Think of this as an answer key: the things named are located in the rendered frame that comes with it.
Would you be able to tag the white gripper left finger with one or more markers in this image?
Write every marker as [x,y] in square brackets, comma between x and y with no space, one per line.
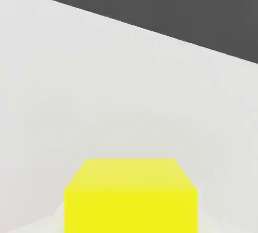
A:
[52,224]

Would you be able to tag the small yellow cube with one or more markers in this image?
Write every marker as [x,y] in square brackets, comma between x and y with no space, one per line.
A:
[131,206]

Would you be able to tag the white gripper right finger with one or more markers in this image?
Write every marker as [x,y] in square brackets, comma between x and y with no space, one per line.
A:
[206,227]

